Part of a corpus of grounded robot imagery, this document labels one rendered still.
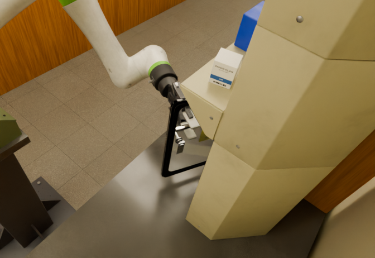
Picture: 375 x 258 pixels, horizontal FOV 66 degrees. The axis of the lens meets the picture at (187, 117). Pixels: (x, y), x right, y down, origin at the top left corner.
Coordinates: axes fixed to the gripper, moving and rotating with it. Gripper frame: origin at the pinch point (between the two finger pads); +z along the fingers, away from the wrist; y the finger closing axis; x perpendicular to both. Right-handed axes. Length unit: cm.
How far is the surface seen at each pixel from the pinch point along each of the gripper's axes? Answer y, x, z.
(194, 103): 28.4, -10.0, 14.2
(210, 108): 29.8, -8.2, 17.6
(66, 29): -87, -20, -194
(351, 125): 36, 12, 34
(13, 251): -118, -83, -26
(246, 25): 37.7, 7.7, 2.4
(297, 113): 40, 0, 30
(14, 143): -26, -56, -30
